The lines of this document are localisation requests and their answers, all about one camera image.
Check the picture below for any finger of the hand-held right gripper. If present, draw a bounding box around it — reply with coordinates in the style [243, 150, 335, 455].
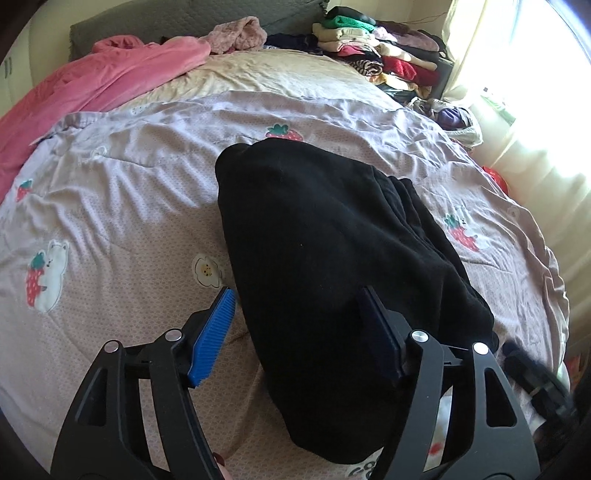
[502, 340, 578, 423]

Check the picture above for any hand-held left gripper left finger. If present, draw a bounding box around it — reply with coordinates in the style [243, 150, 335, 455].
[50, 285, 238, 480]

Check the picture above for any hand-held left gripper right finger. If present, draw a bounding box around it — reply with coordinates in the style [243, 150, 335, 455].
[360, 285, 542, 480]

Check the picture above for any black sweater with orange cuffs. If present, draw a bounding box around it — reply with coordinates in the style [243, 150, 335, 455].
[215, 137, 500, 466]

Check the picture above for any white bag of clothes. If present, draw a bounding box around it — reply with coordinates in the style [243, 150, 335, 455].
[407, 96, 484, 149]

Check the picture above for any pile of folded clothes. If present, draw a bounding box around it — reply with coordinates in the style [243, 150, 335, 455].
[311, 6, 452, 100]

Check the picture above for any person's left hand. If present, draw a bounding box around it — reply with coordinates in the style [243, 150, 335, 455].
[211, 453, 236, 480]

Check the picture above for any strawberry printed lilac quilt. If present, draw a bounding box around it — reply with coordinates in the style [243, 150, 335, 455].
[0, 89, 571, 480]

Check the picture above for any red object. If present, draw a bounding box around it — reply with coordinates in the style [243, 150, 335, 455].
[482, 165, 509, 195]

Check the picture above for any cream bed sheet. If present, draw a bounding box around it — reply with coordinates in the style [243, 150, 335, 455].
[111, 48, 409, 114]

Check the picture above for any pink blanket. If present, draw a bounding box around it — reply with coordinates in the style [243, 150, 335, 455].
[0, 37, 212, 204]

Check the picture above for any cream curtain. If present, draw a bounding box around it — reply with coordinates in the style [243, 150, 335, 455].
[441, 0, 591, 296]

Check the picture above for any dark navy cloth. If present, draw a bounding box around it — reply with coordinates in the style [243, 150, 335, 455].
[264, 32, 326, 57]

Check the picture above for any pink fluffy cloth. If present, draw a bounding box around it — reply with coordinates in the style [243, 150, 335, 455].
[205, 16, 269, 55]

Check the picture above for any grey-green headboard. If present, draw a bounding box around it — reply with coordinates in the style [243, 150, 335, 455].
[69, 0, 326, 61]

